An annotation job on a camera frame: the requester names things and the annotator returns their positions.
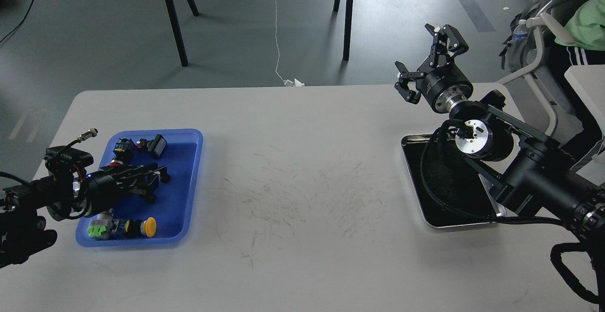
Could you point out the silver metal tray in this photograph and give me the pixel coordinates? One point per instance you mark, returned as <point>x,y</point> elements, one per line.
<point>458,186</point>

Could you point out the black stand leg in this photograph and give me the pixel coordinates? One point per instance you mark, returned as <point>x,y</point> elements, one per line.
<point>349,6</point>
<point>176,28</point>

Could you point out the green white connector switch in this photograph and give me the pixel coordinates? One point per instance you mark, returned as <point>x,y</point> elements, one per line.
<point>101,225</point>

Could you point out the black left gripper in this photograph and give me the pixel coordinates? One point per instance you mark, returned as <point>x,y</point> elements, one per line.
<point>102,190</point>

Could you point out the white chair frame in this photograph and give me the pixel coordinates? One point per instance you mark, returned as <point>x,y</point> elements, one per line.
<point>537,94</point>

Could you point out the person in green shirt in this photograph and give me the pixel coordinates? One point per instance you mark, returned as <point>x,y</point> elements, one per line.
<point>586,27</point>

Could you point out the grey backpack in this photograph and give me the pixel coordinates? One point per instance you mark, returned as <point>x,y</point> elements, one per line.
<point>515,49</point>

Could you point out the red push button switch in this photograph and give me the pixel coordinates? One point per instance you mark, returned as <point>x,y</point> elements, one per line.
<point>123,151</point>

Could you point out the yellow push button switch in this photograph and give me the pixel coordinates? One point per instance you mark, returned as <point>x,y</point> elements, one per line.
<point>129,228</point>

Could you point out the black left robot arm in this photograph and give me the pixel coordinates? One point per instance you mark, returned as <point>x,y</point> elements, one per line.
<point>68,194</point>

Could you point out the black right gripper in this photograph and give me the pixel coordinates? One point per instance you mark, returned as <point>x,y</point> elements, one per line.
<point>444,87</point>

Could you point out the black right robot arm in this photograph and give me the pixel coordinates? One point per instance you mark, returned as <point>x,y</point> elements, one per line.
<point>528,171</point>

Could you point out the plastic water bottle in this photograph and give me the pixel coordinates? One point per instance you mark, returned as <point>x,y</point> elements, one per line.
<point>521,31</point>

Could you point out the black square button switch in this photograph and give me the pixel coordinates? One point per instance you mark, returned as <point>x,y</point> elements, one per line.
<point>155,147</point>

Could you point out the white side table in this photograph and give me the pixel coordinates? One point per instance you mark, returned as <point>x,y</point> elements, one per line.
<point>589,84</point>

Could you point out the blue plastic tray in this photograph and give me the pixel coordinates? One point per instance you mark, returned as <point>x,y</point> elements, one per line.
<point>172,209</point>

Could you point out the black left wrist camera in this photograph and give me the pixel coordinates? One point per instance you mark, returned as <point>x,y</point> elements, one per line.
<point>67,156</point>

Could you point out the black right stand leg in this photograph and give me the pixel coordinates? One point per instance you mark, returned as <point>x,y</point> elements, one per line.
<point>349,6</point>

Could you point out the black left stand leg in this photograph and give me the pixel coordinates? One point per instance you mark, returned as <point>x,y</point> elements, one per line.
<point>176,28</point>

